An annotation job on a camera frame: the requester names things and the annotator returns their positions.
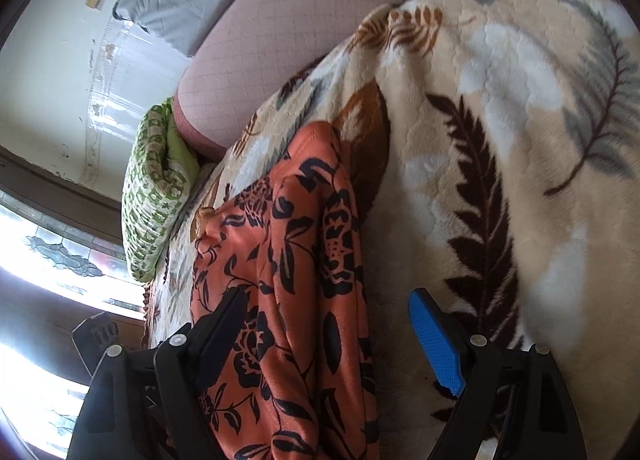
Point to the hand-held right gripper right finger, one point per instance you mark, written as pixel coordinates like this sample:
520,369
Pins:
434,340

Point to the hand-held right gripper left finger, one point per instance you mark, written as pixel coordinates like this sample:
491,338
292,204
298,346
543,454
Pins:
220,340

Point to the orange floral garment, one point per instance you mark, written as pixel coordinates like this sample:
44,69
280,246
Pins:
300,290

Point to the dark object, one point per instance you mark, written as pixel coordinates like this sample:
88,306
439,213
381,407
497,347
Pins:
95,335

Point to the green and white patterned pillow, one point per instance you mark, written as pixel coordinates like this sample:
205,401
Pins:
150,190

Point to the window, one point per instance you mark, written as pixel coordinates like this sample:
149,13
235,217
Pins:
60,260

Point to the leaf print fleece blanket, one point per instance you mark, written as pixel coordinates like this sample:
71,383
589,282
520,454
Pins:
525,115

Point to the pink quilted mattress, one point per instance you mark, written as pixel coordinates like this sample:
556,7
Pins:
280,40

